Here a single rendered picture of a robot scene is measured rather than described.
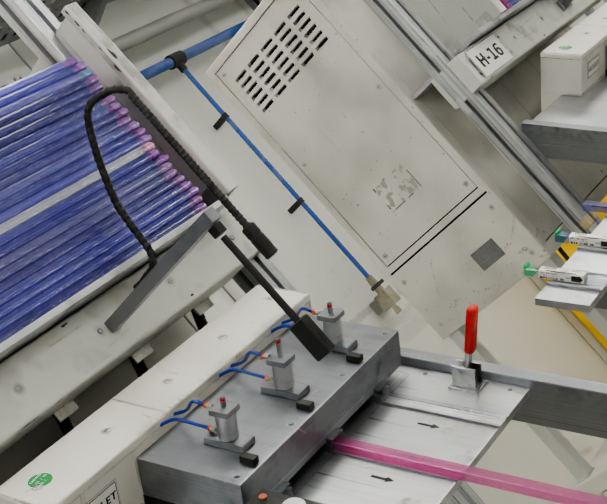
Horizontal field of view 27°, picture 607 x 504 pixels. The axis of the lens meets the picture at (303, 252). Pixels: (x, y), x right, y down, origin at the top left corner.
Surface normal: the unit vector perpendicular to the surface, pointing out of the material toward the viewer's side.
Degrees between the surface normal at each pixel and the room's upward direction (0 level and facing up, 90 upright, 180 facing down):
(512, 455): 90
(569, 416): 90
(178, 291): 90
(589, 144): 90
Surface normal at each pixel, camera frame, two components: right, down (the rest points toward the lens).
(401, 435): -0.12, -0.91
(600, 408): -0.52, 0.40
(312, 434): 0.84, 0.12
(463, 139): 0.54, -0.52
